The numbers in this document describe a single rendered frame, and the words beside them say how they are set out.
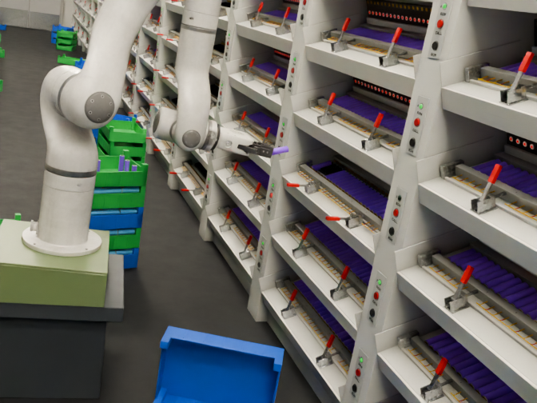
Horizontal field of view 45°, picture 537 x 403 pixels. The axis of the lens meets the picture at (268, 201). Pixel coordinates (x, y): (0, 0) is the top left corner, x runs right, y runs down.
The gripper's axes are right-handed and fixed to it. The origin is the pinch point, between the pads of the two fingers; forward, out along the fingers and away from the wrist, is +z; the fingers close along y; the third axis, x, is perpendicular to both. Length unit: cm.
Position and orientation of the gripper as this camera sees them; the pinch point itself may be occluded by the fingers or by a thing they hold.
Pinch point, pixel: (264, 149)
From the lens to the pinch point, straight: 182.7
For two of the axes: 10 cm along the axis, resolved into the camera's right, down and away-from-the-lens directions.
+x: -3.2, 9.2, 2.3
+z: 8.9, 2.0, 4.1
